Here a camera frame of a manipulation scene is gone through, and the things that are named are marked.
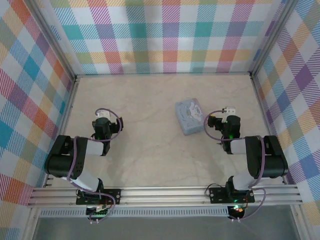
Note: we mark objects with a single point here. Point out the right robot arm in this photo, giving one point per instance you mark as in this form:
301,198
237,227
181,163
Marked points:
272,160

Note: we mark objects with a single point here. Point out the aluminium floor rail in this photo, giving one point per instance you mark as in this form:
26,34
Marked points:
66,120
162,74
262,107

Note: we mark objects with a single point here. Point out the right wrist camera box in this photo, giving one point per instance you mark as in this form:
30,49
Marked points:
229,110

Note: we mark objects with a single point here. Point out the long aluminium mounting rail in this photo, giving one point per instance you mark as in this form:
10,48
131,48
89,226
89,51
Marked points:
162,195

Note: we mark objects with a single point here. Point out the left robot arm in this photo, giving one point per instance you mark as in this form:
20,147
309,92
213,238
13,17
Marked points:
60,162

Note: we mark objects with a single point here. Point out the short aluminium frame post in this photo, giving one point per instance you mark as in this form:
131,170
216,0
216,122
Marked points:
298,222
30,225

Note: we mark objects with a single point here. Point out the controller circuit board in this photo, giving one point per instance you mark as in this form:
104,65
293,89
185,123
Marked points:
237,211
98,213

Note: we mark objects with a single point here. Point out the blue cartoon tin box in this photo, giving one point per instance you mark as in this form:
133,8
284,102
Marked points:
190,116

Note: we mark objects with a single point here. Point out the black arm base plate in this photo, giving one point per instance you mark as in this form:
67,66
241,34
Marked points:
113,193
217,195

